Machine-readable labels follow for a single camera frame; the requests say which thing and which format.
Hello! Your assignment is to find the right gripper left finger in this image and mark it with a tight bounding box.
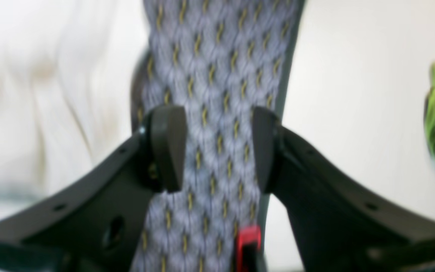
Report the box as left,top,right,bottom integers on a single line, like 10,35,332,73
0,105,188,272

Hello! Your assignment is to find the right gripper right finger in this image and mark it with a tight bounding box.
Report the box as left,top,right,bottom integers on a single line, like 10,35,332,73
252,107,435,272

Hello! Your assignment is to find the white printed T-shirt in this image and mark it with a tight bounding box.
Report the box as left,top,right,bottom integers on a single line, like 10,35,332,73
0,0,148,220

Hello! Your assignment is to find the red table clamp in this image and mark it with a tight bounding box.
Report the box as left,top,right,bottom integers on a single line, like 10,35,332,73
234,224,261,272

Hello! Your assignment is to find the fan-patterned grey tablecloth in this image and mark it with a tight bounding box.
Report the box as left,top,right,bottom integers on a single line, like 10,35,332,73
131,0,304,272

